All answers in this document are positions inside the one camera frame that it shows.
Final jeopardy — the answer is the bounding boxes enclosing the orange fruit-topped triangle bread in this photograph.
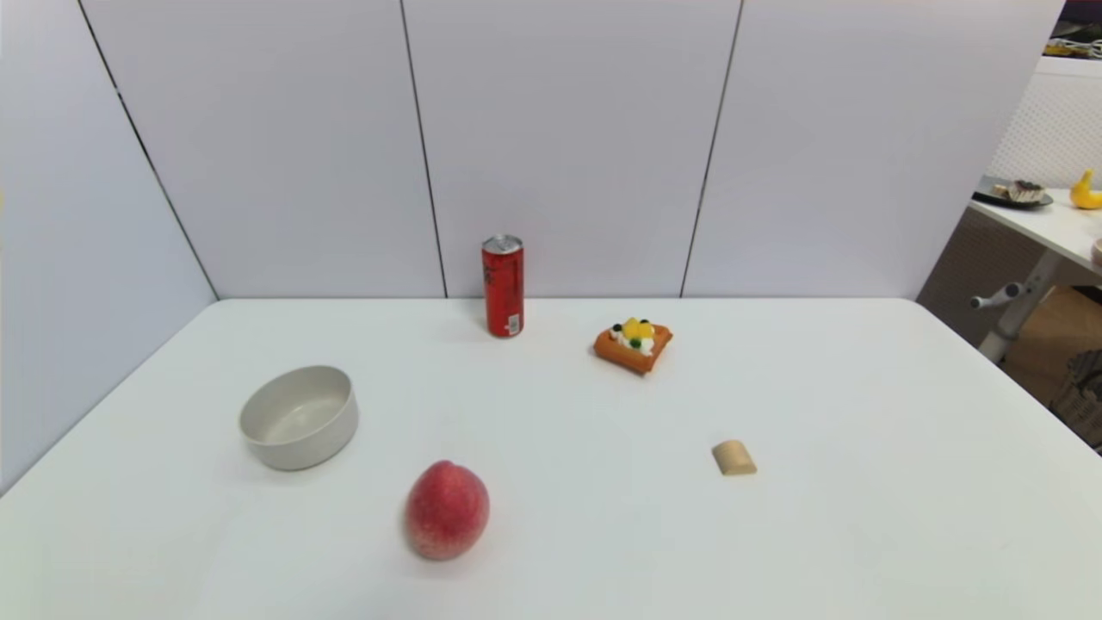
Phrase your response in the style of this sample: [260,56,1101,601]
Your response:
[592,317,674,376]

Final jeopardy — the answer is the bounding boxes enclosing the red soda can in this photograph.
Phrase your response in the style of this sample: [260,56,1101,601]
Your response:
[481,233,525,338]

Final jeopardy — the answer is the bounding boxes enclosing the red peach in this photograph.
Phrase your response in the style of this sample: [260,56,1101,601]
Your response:
[405,460,491,561]

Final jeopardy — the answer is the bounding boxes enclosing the small tan wooden block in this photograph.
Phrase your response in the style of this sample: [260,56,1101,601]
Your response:
[712,440,758,477]

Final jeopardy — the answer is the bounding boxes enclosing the beige round bowl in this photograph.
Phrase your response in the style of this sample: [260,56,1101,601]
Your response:
[238,365,360,472]

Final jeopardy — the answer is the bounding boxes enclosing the grey perforated partition panel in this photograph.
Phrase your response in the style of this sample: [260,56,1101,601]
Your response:
[916,207,1062,347]

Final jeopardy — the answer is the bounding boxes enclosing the black plate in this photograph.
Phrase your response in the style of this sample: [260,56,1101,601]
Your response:
[974,176,1054,209]

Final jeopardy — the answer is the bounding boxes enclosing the white side table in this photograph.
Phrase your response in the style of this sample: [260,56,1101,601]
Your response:
[969,188,1102,364]

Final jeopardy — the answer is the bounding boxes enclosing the white pegboard panel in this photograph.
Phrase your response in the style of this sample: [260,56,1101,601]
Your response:
[986,56,1102,192]

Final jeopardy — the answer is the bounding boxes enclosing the dark wicker basket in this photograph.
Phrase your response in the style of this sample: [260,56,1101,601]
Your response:
[1050,349,1102,454]

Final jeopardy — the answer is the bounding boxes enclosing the white table crank handle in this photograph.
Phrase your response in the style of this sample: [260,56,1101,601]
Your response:
[971,282,1027,312]

